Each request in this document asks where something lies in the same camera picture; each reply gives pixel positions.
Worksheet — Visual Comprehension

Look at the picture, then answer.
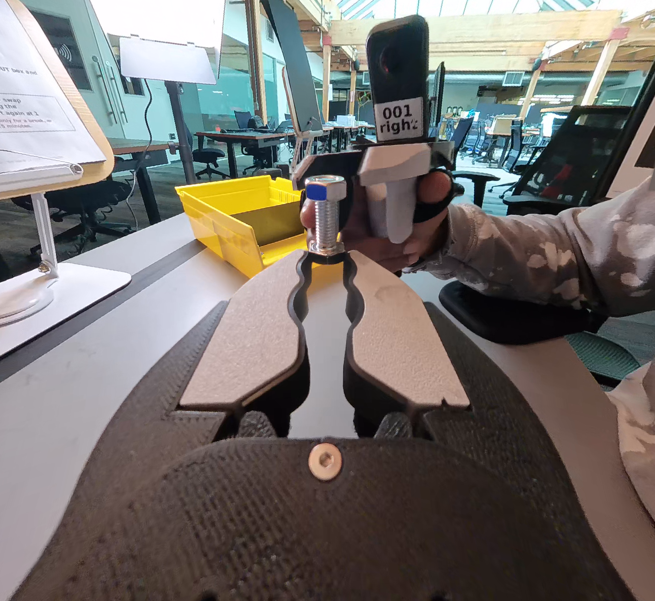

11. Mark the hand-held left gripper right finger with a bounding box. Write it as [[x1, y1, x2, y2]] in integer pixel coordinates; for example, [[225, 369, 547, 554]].
[[344, 250, 471, 411]]

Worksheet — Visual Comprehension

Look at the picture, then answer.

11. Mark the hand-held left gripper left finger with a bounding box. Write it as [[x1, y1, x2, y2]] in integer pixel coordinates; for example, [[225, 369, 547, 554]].
[[177, 250, 310, 412]]

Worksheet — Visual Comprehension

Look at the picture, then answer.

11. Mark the yellow plastic bin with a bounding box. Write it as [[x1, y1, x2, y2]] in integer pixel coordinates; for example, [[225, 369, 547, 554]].
[[175, 175, 328, 280]]

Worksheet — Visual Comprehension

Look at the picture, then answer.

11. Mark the silver steel bolt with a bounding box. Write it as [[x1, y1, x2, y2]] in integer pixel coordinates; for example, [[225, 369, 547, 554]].
[[305, 176, 346, 254]]

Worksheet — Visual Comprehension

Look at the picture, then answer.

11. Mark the person's right forearm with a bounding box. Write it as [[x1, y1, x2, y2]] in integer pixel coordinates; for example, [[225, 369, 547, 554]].
[[402, 177, 655, 318]]

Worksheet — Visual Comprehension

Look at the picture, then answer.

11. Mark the person's right hand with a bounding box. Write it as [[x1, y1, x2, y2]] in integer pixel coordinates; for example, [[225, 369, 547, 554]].
[[300, 170, 455, 275]]

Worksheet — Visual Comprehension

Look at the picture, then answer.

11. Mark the black computer monitor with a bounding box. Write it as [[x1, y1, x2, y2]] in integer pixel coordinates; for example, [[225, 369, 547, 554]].
[[429, 61, 446, 126]]

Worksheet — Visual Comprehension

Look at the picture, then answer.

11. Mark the black board wooden stand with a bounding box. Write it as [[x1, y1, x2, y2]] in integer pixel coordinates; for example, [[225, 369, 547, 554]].
[[258, 0, 328, 172]]

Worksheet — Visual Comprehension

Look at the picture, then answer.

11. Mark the black chair armrest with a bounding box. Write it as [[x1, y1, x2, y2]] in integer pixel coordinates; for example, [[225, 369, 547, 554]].
[[439, 279, 607, 345]]

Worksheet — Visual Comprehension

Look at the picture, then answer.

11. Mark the wooden office desk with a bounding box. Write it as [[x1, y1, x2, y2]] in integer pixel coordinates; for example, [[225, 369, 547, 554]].
[[105, 138, 172, 226], [194, 128, 328, 177]]

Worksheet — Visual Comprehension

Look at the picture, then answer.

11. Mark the black swivel office chair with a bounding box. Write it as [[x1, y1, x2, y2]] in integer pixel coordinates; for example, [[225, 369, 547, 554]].
[[192, 128, 228, 180]]

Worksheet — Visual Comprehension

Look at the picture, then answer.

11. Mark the black mesh office chair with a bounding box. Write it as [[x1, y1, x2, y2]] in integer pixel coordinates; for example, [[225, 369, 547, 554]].
[[504, 105, 632, 215]]

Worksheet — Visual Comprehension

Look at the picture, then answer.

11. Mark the teal mesh chair seat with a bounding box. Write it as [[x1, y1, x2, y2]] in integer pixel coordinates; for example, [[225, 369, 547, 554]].
[[565, 330, 640, 387]]

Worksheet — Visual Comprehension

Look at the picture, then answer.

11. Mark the black light stand pole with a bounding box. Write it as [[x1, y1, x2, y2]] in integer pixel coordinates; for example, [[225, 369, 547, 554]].
[[165, 80, 198, 185]]

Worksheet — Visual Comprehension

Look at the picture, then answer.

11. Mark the black framed marker board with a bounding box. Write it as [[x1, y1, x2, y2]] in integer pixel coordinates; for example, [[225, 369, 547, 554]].
[[606, 61, 655, 200]]

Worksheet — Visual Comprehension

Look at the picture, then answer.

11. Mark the instruction sheet stand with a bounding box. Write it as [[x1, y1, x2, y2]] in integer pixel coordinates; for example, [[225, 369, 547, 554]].
[[0, 0, 133, 356]]

